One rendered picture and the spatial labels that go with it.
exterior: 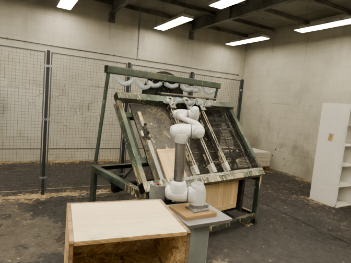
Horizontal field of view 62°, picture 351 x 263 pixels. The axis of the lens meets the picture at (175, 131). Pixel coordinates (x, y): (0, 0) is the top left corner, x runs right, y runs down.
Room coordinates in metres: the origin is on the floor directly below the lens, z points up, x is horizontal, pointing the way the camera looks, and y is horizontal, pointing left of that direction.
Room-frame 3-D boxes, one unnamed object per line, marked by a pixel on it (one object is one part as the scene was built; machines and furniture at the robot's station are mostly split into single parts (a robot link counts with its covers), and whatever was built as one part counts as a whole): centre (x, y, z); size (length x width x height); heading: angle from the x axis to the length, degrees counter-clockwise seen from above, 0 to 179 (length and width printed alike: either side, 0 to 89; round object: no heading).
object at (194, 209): (2.79, -0.29, 0.80); 0.22 x 0.18 x 0.06; 119
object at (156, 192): (2.98, 0.13, 0.84); 0.12 x 0.12 x 0.18; 40
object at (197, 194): (2.79, -0.26, 0.94); 0.18 x 0.16 x 0.22; 92
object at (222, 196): (4.16, -0.69, 0.52); 0.90 x 0.02 x 0.55; 130
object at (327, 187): (6.02, -3.38, 1.03); 0.61 x 0.58 x 2.05; 119
